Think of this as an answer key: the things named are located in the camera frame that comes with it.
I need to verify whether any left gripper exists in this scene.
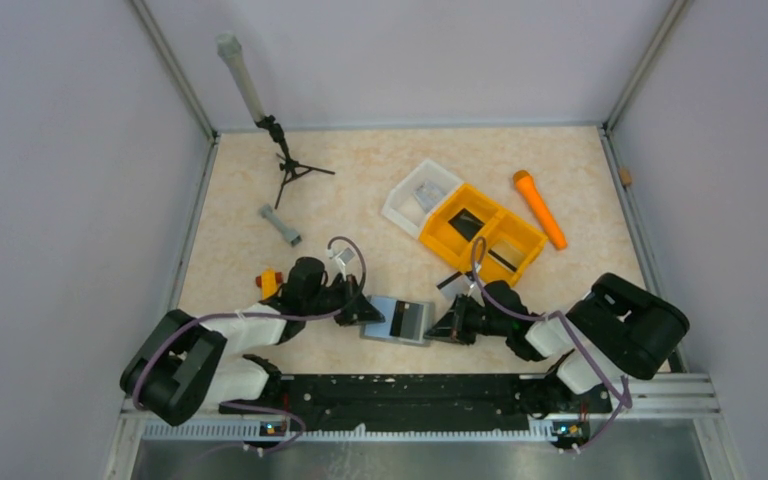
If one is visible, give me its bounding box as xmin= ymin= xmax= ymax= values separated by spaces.
xmin=304 ymin=274 xmax=385 ymax=327

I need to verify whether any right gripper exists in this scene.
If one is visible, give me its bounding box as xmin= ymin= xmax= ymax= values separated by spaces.
xmin=425 ymin=293 xmax=511 ymax=346

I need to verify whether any grey leather card holder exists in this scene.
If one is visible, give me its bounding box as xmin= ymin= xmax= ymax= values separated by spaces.
xmin=360 ymin=295 xmax=435 ymax=347

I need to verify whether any black card from holder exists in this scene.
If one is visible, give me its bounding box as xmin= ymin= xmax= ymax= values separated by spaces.
xmin=390 ymin=300 xmax=415 ymax=339

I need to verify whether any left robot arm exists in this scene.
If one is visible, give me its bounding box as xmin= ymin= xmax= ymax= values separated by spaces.
xmin=119 ymin=257 xmax=384 ymax=426

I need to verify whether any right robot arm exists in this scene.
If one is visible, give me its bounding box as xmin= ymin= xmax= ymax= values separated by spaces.
xmin=424 ymin=273 xmax=690 ymax=412

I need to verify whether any grey card on table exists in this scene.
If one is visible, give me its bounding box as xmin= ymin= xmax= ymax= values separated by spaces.
xmin=436 ymin=272 xmax=474 ymax=300

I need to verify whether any black card in yellow bin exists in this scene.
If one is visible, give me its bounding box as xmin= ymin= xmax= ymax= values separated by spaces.
xmin=448 ymin=208 xmax=485 ymax=242

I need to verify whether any yellow toy brick car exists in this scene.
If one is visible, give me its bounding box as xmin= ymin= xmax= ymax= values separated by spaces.
xmin=255 ymin=268 xmax=283 ymax=300

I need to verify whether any yellow plastic bin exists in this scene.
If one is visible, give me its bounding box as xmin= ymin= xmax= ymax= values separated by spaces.
xmin=419 ymin=184 xmax=548 ymax=286

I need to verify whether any grey plastic bolt tool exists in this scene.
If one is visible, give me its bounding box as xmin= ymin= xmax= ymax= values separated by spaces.
xmin=258 ymin=204 xmax=302 ymax=247

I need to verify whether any white plastic bin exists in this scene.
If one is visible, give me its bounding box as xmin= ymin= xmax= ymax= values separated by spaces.
xmin=381 ymin=159 xmax=464 ymax=239

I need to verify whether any black mini tripod with tube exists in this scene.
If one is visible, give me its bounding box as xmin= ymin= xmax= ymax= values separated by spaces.
xmin=215 ymin=32 xmax=336 ymax=209

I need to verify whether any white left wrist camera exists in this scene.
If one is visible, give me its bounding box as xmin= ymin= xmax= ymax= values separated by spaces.
xmin=326 ymin=247 xmax=356 ymax=275

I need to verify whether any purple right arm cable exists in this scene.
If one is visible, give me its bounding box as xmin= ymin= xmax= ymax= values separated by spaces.
xmin=468 ymin=236 xmax=634 ymax=453

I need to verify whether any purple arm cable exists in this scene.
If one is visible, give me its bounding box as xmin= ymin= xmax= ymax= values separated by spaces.
xmin=468 ymin=236 xmax=634 ymax=453
xmin=132 ymin=236 xmax=367 ymax=456

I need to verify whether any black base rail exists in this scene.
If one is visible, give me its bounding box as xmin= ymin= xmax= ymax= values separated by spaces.
xmin=255 ymin=374 xmax=612 ymax=432

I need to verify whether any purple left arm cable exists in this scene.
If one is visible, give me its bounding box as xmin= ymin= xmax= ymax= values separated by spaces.
xmin=132 ymin=236 xmax=367 ymax=456

